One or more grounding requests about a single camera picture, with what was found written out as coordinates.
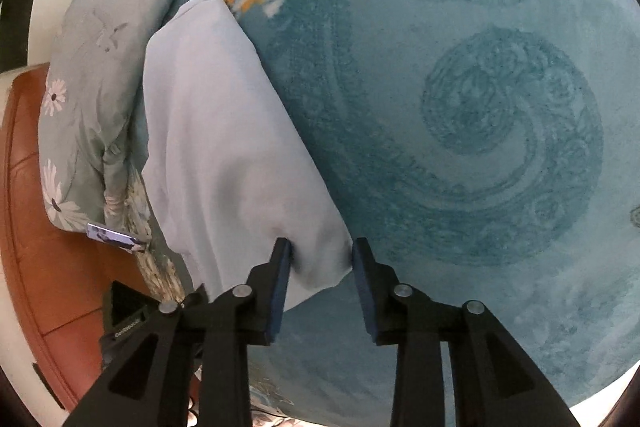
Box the small blue white tag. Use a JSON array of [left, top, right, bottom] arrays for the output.
[[86, 222, 149, 255]]

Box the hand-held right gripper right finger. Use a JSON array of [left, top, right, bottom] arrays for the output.
[[351, 237, 582, 427]]

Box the white printed shirt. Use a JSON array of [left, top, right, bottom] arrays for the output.
[[141, 0, 357, 310]]

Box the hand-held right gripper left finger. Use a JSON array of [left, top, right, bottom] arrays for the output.
[[62, 237, 293, 427]]

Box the floral bed sheet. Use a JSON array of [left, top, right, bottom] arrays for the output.
[[189, 377, 313, 427]]

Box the grey-green daisy print pillow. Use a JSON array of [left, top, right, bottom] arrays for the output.
[[39, 0, 227, 305]]

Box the orange leather headboard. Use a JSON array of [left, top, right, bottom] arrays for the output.
[[0, 64, 161, 412]]

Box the teal patterned blanket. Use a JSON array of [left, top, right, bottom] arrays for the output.
[[177, 0, 640, 425]]

